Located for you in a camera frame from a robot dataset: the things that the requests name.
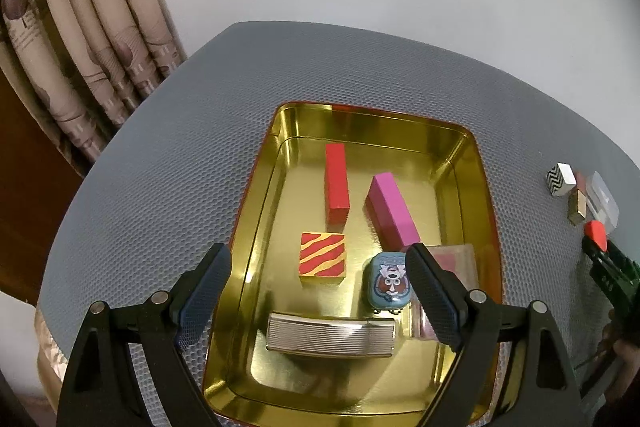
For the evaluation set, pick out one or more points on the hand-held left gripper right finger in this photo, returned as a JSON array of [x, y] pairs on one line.
[[432, 292]]

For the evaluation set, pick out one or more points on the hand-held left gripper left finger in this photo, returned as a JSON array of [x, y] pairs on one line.
[[205, 292]]

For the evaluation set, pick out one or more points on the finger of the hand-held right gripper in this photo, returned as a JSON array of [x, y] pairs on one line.
[[622, 259], [597, 264]]

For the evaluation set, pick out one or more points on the red rounded box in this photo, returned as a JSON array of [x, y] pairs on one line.
[[596, 232]]

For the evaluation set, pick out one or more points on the clear case with red cards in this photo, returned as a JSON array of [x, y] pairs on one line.
[[457, 259]]

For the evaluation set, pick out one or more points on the silver ribbed metal case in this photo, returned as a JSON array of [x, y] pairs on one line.
[[330, 334]]

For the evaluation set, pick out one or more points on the gold tin with red sides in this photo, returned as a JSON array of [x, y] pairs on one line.
[[310, 377]]

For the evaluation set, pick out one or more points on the red rectangular block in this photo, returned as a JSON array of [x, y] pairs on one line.
[[336, 177]]

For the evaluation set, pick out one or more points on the person's right hand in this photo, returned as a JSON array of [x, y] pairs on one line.
[[625, 352]]

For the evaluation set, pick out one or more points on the red gold lipstick box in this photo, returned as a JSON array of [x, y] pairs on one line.
[[577, 207]]

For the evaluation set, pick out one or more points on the clear plastic box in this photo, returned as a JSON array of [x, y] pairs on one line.
[[602, 199]]

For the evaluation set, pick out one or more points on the black white zigzag block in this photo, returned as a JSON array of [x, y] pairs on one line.
[[559, 179]]

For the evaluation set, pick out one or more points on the pink rectangular block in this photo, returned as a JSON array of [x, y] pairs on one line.
[[392, 207]]

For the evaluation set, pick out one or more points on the red yellow striped block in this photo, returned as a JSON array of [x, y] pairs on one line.
[[322, 254]]

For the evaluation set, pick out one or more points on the beige patterned cloth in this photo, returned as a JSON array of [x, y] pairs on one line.
[[50, 347]]

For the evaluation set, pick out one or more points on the brown wooden door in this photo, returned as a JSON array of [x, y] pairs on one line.
[[30, 207]]

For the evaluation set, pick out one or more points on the beige patterned curtain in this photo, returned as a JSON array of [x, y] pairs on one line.
[[100, 32]]

